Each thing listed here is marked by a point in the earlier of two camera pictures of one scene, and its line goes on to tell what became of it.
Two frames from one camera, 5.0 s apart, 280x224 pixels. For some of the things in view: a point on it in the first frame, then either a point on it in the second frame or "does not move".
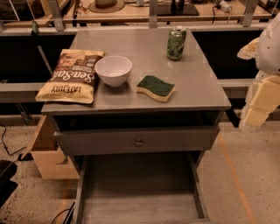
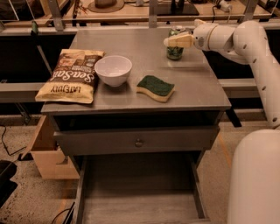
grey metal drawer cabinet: [143, 137] does not move
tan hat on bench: [106, 6] does not move
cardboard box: [51, 160] does not move
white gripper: [269, 52] -> [202, 37]
